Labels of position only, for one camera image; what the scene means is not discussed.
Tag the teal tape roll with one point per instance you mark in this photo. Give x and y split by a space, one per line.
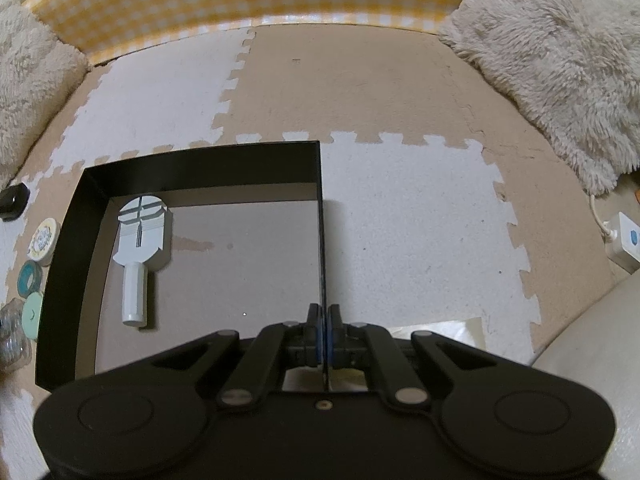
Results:
31 278

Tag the cream smooth cushion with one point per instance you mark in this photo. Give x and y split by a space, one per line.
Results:
590 340

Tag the yellow checkered bumper cushion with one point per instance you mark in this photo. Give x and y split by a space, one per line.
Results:
200 0

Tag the mint green round lid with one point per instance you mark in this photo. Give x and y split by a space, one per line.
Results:
32 316

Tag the small black object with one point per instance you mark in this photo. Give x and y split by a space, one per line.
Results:
12 201

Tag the clear plastic sheet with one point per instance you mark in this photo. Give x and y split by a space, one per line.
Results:
445 331

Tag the beige white foam puzzle mat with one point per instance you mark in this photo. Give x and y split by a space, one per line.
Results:
400 210

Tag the round white yellow tape measure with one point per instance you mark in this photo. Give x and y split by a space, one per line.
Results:
43 241

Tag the fluffy cream cushion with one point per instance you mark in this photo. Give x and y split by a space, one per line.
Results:
30 90
550 60

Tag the black cardboard box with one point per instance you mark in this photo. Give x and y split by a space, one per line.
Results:
200 170

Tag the white power strip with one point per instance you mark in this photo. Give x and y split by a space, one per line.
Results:
625 241

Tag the clear plastic container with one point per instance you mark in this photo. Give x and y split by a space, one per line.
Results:
12 335

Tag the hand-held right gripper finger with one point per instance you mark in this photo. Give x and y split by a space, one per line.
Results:
319 340
330 340

